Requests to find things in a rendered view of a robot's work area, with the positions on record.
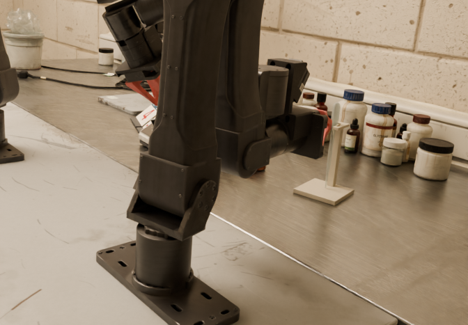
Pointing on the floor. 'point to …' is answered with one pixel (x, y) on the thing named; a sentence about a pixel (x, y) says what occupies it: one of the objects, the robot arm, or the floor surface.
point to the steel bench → (303, 204)
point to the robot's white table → (95, 283)
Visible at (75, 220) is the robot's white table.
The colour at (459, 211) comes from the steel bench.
